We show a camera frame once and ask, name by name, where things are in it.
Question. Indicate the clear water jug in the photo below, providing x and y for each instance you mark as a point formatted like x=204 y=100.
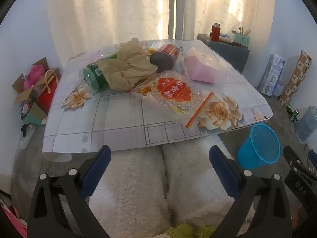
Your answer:
x=307 y=126

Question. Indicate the small black item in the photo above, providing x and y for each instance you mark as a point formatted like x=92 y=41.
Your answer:
x=26 y=129

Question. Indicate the grey window post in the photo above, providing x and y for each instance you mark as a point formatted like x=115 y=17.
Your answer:
x=176 y=10

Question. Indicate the pink plush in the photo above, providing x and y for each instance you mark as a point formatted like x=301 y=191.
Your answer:
x=33 y=75

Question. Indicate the clear snack bag red label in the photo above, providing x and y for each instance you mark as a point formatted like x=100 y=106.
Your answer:
x=173 y=89

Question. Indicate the red gift bag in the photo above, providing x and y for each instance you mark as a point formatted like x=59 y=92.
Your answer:
x=47 y=96

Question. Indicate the white plastic bag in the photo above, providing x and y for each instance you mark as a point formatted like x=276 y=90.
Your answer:
x=24 y=141

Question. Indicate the red thermos bottle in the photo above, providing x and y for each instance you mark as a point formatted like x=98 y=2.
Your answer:
x=215 y=33

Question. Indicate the cream patterned curtain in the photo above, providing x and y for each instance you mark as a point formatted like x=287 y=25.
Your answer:
x=104 y=12
x=223 y=2

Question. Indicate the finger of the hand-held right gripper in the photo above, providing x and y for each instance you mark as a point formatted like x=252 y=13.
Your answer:
x=312 y=161
x=292 y=155

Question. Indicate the brown paper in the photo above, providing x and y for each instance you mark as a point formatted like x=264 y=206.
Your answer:
x=128 y=67

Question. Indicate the white blue small box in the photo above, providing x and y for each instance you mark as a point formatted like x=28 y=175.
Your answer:
x=224 y=35

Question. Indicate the wooden chopsticks bunch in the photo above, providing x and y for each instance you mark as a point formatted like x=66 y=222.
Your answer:
x=246 y=32

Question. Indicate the brown cardboard box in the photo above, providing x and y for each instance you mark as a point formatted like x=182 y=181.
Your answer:
x=22 y=91

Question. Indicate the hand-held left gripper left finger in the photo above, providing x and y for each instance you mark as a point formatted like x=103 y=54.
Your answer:
x=96 y=168

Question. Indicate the pink patterned bag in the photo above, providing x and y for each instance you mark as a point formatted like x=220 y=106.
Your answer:
x=12 y=218

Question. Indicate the grey cabinet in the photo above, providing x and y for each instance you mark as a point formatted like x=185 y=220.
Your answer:
x=230 y=54

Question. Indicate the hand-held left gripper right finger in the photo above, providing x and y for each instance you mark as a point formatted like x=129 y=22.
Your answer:
x=223 y=166

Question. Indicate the white cardboard box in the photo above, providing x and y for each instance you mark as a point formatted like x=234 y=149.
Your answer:
x=291 y=72

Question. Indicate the red tin can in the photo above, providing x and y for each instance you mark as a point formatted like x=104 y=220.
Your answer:
x=163 y=57

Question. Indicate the low table with floral cloth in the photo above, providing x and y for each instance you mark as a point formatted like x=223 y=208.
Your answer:
x=118 y=119

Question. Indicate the green pen holder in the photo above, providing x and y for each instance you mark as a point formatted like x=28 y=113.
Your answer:
x=242 y=41

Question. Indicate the green toy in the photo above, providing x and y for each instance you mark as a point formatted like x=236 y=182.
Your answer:
x=292 y=112

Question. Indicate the blue white tissue pack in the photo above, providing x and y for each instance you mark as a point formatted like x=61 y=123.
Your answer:
x=272 y=76

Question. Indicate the small red black object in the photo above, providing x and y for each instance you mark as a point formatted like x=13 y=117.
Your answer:
x=235 y=44

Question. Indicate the person's left leg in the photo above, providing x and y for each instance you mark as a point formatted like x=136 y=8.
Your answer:
x=128 y=191

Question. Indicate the yellow-green fluffy cloth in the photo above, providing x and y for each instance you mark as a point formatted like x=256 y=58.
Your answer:
x=190 y=231

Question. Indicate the blue mesh basket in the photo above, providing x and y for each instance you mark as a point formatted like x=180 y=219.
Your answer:
x=257 y=148

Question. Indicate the green plastic bottle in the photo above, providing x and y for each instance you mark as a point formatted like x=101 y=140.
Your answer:
x=92 y=75

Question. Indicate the teal box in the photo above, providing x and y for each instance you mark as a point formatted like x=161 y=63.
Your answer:
x=36 y=115

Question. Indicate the beige rolling pin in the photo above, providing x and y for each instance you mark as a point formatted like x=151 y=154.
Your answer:
x=226 y=40

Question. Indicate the pink sponge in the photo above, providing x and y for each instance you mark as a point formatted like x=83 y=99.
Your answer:
x=200 y=67

